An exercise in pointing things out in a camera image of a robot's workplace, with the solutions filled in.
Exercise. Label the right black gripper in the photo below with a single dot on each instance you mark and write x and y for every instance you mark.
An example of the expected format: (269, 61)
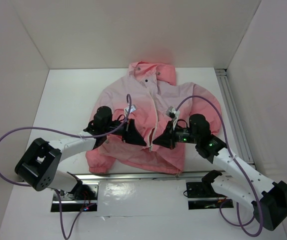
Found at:
(167, 139)

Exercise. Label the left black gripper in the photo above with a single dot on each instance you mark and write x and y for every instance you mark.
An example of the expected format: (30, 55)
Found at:
(130, 135)

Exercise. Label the pink zip-up jacket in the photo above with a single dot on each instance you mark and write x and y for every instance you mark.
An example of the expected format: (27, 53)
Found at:
(153, 89)

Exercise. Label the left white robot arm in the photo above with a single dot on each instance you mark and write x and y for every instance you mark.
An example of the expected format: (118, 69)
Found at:
(39, 164)

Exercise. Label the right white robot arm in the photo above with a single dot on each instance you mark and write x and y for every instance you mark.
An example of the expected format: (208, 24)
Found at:
(263, 196)

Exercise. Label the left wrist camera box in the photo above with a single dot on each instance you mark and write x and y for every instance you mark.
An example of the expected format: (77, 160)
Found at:
(130, 109)

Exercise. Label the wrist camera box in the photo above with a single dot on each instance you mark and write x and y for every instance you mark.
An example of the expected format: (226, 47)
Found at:
(130, 109)
(172, 112)

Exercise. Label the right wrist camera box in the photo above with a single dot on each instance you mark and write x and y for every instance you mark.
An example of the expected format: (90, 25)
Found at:
(172, 112)

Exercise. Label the front aluminium rail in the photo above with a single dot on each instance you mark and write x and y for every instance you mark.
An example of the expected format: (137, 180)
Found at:
(140, 176)

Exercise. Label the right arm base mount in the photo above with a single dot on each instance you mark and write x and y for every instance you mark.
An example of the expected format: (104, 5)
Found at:
(201, 199)

